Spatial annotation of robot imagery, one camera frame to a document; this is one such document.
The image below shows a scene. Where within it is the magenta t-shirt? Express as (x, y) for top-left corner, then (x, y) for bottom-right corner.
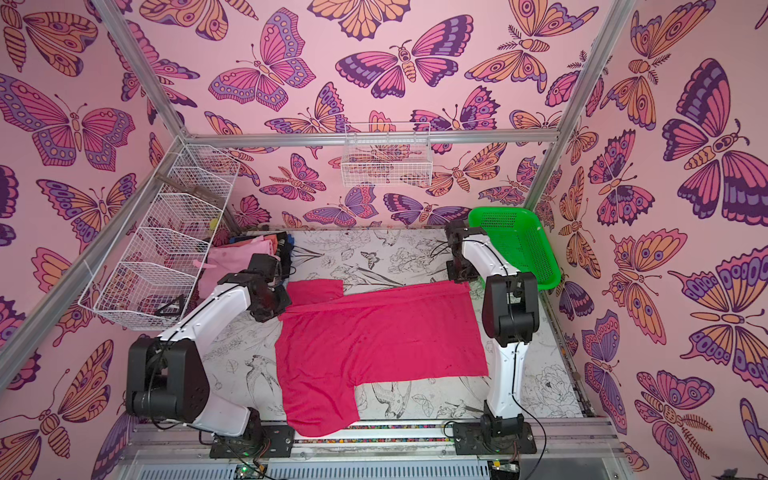
(275, 279), (489, 437)

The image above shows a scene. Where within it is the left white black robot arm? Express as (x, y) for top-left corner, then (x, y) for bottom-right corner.
(125, 254), (291, 458)

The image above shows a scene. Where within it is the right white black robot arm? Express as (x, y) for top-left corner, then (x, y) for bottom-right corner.
(445, 221), (540, 453)

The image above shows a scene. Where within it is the folded light pink t-shirt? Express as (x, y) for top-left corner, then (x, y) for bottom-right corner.
(193, 234), (278, 299)

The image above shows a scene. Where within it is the green plastic basket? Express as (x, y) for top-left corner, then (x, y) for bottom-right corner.
(468, 207), (562, 291)

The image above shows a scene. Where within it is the black triangle object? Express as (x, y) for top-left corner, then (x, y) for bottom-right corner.
(154, 295), (186, 318)

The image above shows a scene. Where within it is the left green circuit board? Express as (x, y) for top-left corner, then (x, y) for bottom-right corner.
(234, 464), (265, 480)

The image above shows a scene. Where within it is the green circuit board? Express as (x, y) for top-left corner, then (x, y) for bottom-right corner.
(234, 464), (265, 480)
(488, 460), (520, 480)

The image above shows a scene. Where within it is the right green circuit board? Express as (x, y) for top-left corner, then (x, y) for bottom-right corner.
(488, 460), (520, 480)

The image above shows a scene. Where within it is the long white wire basket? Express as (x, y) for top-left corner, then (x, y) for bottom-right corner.
(78, 145), (241, 331)

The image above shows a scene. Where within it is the small white wire basket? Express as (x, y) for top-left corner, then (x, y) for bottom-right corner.
(339, 121), (434, 188)

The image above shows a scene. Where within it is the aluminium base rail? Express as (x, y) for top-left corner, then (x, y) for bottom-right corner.
(109, 418), (635, 479)

